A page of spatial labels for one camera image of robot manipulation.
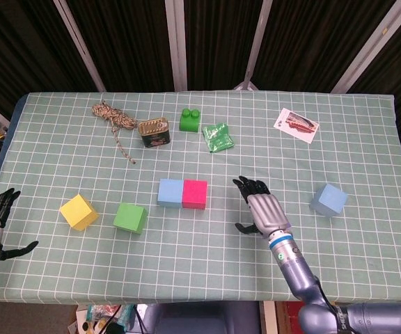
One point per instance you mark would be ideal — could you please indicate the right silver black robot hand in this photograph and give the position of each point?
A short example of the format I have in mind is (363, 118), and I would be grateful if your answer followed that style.
(268, 212)

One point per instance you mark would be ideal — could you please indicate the pink foam cube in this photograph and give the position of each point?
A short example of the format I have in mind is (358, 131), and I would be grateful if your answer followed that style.
(194, 193)

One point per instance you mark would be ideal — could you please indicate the yellow foam cube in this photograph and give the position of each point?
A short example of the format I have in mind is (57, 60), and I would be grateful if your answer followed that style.
(77, 210)

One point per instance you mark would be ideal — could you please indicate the light blue foam cube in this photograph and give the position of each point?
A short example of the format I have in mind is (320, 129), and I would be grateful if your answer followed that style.
(169, 193)
(329, 200)

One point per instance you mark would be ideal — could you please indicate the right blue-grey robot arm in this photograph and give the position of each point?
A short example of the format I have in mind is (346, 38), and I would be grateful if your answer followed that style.
(294, 268)

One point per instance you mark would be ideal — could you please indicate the green checked tablecloth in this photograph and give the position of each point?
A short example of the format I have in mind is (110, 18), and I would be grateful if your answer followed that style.
(200, 261)

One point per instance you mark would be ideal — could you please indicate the green foil packet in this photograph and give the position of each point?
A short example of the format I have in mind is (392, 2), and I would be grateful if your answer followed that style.
(218, 139)

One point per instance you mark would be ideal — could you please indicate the white picture card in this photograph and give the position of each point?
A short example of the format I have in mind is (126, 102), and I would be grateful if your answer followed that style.
(296, 123)

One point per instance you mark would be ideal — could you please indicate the white table leg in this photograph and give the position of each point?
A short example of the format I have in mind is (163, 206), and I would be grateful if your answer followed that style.
(270, 318)

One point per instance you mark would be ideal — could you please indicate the red cardboard box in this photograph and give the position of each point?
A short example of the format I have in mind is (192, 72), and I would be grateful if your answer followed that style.
(287, 320)

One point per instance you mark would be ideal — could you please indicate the green toy building brick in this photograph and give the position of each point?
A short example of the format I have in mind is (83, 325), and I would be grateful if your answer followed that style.
(189, 123)

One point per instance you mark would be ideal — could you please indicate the blue-grey robot torso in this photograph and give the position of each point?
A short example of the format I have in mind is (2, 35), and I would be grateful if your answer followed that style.
(204, 320)

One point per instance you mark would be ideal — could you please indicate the green foam cube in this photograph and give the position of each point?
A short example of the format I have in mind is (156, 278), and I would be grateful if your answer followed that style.
(129, 217)

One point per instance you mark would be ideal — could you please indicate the dark green luncheon meat can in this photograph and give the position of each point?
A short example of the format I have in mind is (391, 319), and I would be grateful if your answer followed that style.
(153, 130)

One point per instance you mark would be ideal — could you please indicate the teal printed plastic bag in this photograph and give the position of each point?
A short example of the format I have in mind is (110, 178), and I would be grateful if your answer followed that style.
(110, 311)

